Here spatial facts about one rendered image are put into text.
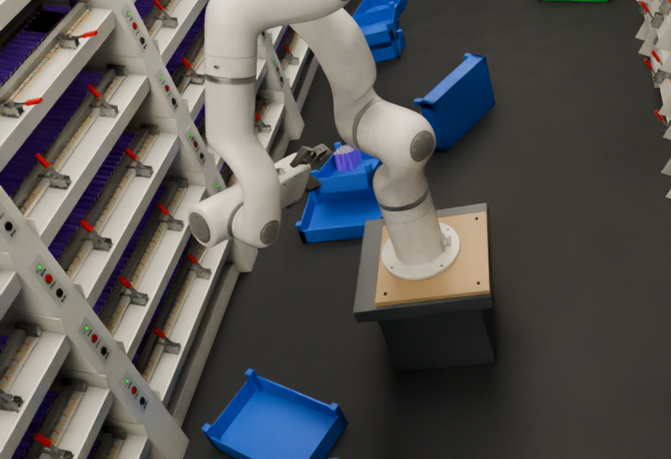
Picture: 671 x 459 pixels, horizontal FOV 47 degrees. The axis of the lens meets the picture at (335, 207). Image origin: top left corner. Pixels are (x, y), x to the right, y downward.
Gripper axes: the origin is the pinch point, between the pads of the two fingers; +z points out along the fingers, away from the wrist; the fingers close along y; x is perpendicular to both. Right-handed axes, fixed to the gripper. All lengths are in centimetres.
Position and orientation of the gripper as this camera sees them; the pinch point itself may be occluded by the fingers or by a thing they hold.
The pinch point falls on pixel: (319, 167)
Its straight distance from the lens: 159.9
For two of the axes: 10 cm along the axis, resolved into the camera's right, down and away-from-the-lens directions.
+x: 6.9, 6.2, -3.6
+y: -2.5, 6.8, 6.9
